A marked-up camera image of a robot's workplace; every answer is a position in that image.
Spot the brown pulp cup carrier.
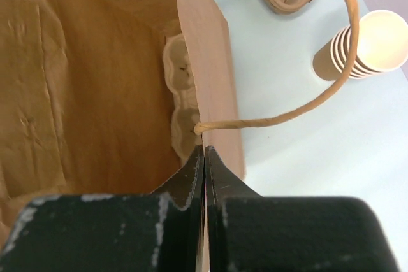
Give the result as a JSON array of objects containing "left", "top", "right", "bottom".
[{"left": 163, "top": 34, "right": 202, "bottom": 164}]

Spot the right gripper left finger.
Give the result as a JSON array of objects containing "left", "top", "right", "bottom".
[{"left": 1, "top": 145, "right": 205, "bottom": 271}]

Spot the brown paper bag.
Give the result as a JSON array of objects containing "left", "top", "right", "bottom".
[{"left": 0, "top": 0, "right": 361, "bottom": 238}]

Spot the stack of paper cups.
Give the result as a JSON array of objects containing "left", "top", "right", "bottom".
[{"left": 312, "top": 10, "right": 407, "bottom": 81}]

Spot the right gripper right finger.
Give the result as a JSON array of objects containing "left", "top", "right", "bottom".
[{"left": 205, "top": 147, "right": 398, "bottom": 271}]

